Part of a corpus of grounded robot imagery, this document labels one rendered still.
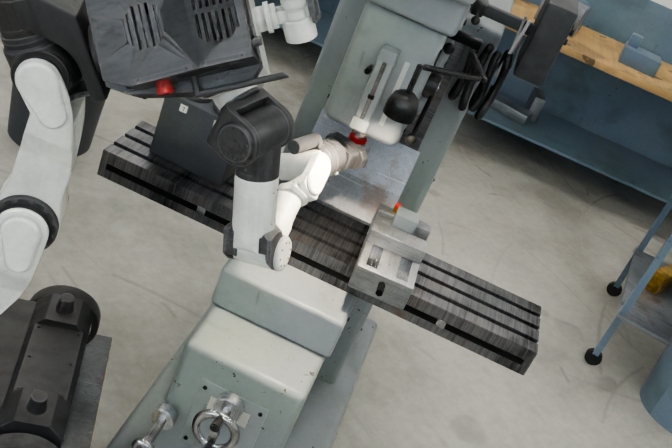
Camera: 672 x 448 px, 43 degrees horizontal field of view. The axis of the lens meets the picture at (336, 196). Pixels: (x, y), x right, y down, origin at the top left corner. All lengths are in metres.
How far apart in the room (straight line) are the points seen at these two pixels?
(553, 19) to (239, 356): 1.13
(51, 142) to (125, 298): 1.68
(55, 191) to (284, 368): 0.70
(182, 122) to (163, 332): 1.21
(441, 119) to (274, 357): 0.86
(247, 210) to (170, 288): 1.81
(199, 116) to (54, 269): 1.37
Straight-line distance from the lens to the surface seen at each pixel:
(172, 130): 2.34
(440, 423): 3.49
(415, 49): 2.00
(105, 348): 2.61
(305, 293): 2.20
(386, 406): 3.42
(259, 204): 1.74
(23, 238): 1.93
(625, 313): 4.16
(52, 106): 1.77
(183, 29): 1.58
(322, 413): 2.96
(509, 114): 5.94
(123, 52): 1.63
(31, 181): 1.91
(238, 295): 2.21
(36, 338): 2.32
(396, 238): 2.20
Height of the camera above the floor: 2.17
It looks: 28 degrees down
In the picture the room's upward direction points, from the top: 23 degrees clockwise
